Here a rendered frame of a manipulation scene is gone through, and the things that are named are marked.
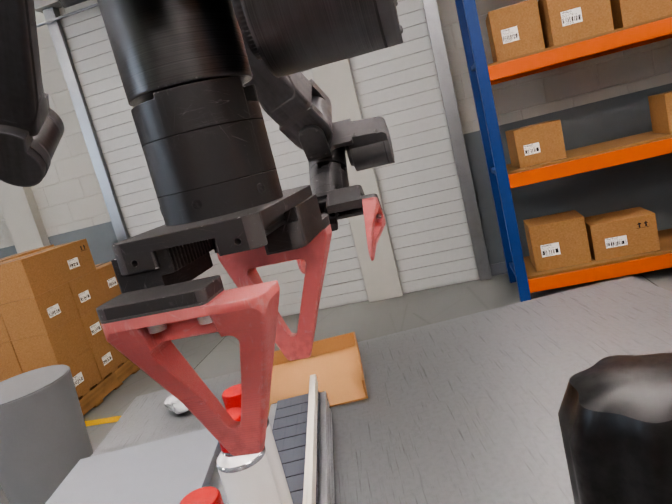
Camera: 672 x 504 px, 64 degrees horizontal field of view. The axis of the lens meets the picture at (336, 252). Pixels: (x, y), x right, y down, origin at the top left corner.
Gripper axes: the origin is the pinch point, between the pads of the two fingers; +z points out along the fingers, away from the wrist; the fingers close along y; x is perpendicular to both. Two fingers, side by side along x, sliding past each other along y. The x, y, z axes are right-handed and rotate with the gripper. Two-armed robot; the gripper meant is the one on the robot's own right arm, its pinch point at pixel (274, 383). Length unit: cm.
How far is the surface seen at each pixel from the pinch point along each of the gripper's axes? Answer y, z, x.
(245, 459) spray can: 20.9, 16.9, 13.8
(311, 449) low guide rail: 43, 30, 15
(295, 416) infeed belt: 60, 34, 23
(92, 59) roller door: 427, -130, 259
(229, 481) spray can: 20.2, 18.6, 15.8
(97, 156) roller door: 422, -51, 280
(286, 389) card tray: 82, 39, 32
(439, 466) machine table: 48, 38, -2
